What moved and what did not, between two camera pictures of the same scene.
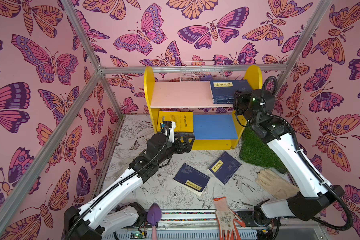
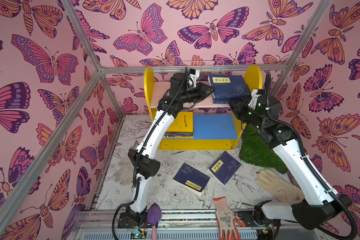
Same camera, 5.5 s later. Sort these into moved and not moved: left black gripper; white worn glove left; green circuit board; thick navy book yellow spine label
Moved: left black gripper
Not moved: thick navy book yellow spine label; green circuit board; white worn glove left
